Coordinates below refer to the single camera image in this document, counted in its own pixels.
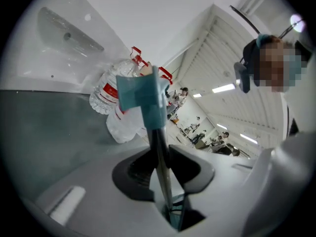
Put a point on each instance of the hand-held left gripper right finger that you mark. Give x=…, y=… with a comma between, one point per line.
x=192, y=171

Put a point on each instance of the round ceiling light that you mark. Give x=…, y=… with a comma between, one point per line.
x=297, y=22

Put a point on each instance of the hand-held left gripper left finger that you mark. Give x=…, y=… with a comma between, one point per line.
x=133, y=179

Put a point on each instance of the blue face mask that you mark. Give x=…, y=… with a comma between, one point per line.
x=295, y=65

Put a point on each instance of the grey head-mounted camera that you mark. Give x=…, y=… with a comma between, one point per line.
x=242, y=76

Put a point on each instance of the person's white shirt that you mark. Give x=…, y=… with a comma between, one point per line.
x=301, y=107

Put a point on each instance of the large clear water bottle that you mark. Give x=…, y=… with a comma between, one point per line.
x=106, y=92
x=123, y=127

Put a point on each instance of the person's head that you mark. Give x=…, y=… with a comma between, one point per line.
x=269, y=65

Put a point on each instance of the long ceiling light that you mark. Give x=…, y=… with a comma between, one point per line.
x=221, y=126
x=248, y=139
x=223, y=88
x=197, y=95

